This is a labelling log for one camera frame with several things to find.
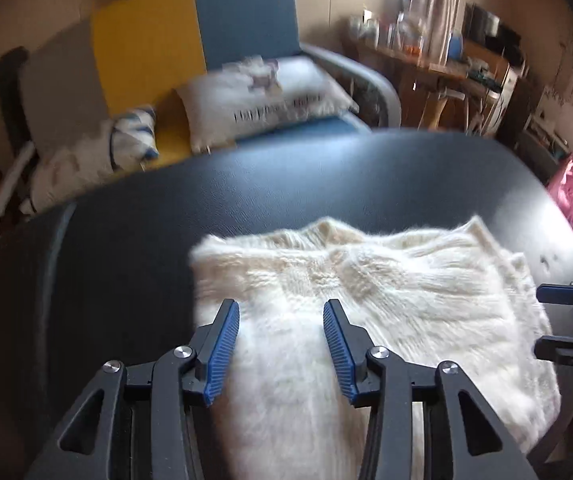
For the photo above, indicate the triangle pattern pillow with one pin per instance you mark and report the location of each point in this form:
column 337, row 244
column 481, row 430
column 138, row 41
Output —
column 134, row 135

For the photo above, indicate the white knit sweater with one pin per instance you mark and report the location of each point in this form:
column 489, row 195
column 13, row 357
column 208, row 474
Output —
column 391, row 300

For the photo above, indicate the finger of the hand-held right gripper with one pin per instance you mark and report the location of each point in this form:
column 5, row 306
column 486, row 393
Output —
column 561, row 347
column 556, row 294

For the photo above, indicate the white printed pillow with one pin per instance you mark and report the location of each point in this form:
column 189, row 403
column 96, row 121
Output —
column 71, row 170

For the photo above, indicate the pink patterned curtain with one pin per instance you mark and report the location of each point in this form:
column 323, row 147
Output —
column 439, row 0

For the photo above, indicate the black monitor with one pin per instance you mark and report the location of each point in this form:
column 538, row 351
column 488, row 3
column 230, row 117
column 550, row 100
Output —
column 486, row 25

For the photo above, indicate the small oranges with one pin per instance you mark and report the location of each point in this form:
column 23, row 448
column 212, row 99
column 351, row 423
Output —
column 412, row 50

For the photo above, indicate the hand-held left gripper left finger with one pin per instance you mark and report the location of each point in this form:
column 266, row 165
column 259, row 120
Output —
column 221, row 355

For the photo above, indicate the group of jars and bottles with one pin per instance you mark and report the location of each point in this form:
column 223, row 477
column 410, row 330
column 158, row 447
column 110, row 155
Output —
column 381, row 32

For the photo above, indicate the grey deer print pillow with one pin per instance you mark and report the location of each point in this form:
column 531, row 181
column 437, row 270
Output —
column 291, row 90

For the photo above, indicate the wooden desk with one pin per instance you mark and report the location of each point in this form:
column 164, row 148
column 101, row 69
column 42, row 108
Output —
column 441, row 67

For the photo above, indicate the grey yellow blue sofa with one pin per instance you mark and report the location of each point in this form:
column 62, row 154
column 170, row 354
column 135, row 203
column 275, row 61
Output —
column 246, row 15

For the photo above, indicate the blue container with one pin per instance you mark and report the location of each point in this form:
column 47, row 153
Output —
column 455, row 47

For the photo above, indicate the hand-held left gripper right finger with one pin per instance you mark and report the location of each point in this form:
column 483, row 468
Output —
column 340, row 355

